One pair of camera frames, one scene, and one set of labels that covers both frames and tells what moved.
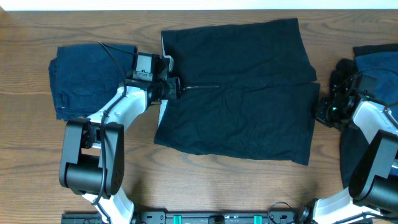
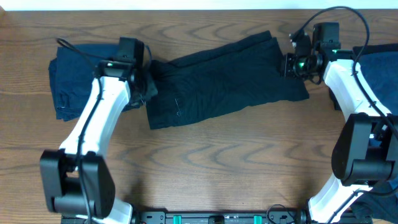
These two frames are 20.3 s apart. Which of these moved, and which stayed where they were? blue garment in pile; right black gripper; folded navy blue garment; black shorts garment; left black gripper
Moved: right black gripper; left black gripper; black shorts garment
Stayed: blue garment in pile; folded navy blue garment
